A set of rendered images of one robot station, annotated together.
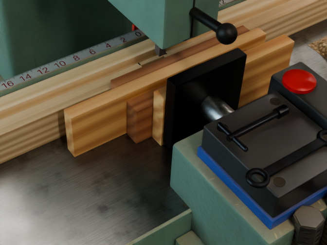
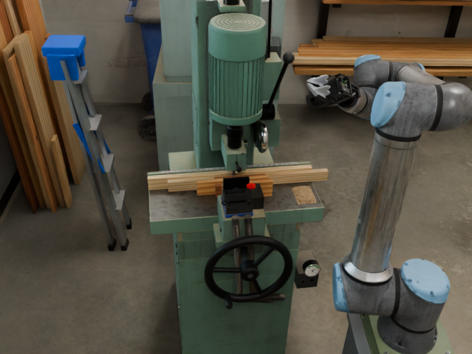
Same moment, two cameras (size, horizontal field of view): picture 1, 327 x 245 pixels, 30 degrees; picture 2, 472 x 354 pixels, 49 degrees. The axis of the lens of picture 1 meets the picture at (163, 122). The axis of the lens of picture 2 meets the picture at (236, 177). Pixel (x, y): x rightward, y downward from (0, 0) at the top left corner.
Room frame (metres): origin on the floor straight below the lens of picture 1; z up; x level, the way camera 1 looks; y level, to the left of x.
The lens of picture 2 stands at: (-0.81, -0.71, 2.02)
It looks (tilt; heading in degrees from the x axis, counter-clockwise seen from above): 35 degrees down; 28
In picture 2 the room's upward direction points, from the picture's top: 2 degrees clockwise
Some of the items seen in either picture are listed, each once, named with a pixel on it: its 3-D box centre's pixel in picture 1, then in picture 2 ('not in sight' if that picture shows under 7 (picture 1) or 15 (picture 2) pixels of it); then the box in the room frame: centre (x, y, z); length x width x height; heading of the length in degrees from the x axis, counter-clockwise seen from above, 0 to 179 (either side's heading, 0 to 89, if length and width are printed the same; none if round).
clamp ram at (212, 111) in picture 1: (222, 116); (237, 194); (0.44, -0.06, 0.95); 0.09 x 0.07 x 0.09; 128
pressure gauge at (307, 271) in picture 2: not in sight; (310, 269); (0.53, -0.33, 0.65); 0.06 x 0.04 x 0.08; 128
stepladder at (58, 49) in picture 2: not in sight; (93, 151); (0.82, 0.97, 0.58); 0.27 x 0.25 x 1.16; 121
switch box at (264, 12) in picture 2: not in sight; (261, 19); (0.87, 0.09, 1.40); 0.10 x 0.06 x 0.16; 38
